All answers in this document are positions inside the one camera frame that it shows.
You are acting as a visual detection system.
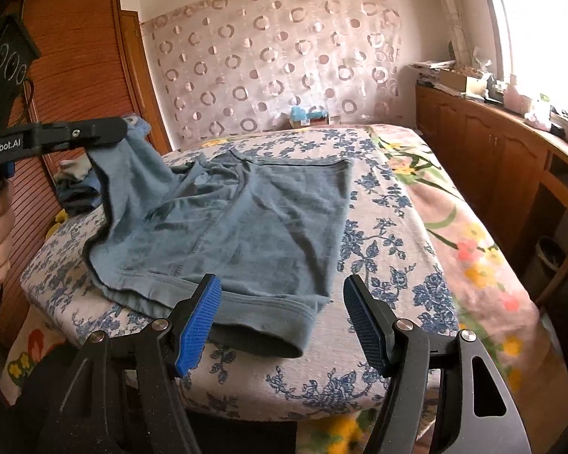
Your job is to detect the teal grey cotton shorts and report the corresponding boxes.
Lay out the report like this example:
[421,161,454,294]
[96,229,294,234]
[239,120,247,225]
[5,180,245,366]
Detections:
[85,119,353,358]

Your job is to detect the folded grey-green garment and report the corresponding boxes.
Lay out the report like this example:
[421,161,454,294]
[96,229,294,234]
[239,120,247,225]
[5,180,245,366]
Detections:
[55,155,92,182]

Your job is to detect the folded blue jeans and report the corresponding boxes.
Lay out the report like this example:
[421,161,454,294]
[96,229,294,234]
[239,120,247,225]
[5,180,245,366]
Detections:
[56,168,102,216]

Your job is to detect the wooden wardrobe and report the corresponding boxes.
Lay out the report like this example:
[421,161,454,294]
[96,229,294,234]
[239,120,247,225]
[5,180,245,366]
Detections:
[0,0,171,351]

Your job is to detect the colourful floral blanket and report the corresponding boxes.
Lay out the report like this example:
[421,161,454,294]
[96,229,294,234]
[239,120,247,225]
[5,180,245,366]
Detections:
[0,125,568,453]

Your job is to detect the blue floral bed sheet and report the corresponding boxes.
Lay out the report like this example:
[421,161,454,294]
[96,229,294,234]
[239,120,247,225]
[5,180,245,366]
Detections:
[21,128,457,421]

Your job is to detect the wooden sideboard cabinet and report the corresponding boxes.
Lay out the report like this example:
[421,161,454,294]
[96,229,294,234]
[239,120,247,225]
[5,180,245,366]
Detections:
[415,85,568,305]

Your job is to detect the pink bottle on sideboard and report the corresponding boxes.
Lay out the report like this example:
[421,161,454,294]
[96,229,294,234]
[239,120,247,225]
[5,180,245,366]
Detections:
[504,74,525,116]

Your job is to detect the cardboard box on sideboard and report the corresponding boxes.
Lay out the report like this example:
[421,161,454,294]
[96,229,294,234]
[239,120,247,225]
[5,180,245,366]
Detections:
[439,67,487,95]

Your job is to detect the window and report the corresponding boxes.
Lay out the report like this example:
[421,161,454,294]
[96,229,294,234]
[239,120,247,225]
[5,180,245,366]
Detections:
[488,0,568,112]

